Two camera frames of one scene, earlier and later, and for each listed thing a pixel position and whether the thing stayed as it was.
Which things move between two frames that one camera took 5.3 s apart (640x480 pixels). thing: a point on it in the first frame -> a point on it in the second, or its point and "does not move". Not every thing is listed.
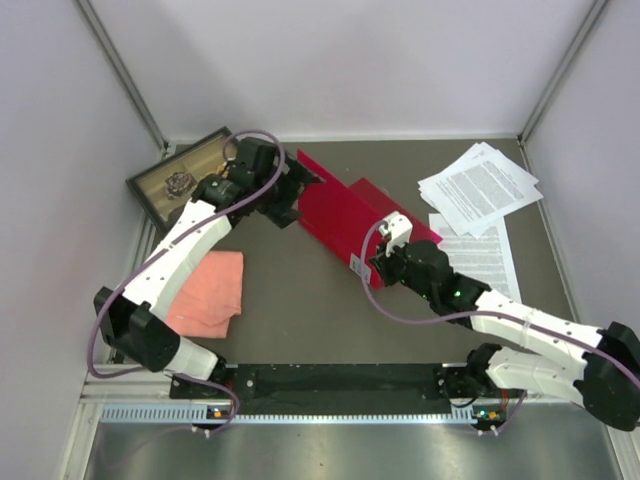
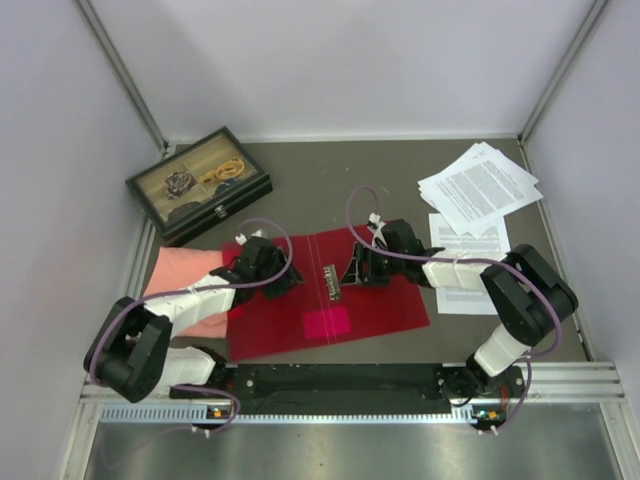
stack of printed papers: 478,187 does not move
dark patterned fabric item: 180,185 does not move
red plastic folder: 341,214 -> 321,311
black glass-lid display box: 163,189 does not move
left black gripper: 294,181 -> 293,279
